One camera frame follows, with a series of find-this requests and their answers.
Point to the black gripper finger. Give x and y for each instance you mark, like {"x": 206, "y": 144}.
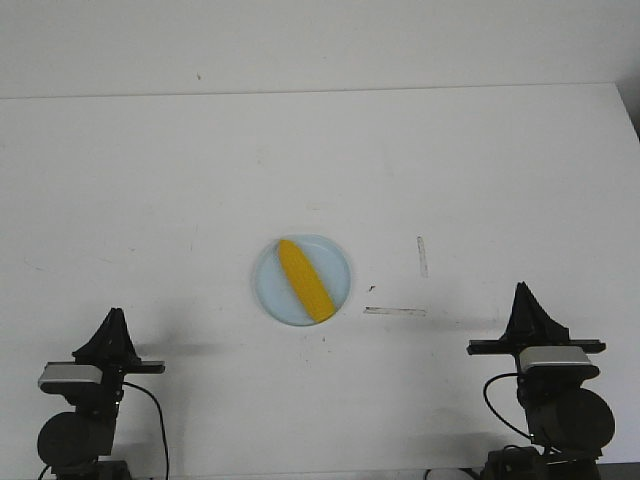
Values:
{"x": 128, "y": 351}
{"x": 541, "y": 326}
{"x": 514, "y": 330}
{"x": 105, "y": 341}

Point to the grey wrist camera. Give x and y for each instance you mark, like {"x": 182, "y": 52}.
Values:
{"x": 543, "y": 357}
{"x": 68, "y": 377}

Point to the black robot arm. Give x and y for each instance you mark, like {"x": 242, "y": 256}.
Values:
{"x": 76, "y": 444}
{"x": 391, "y": 396}

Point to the light blue round plate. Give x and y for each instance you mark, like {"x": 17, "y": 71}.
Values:
{"x": 273, "y": 291}

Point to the yellow corn cob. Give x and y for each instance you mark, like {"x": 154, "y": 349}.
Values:
{"x": 305, "y": 281}

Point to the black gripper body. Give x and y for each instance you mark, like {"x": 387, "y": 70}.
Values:
{"x": 102, "y": 401}
{"x": 541, "y": 386}

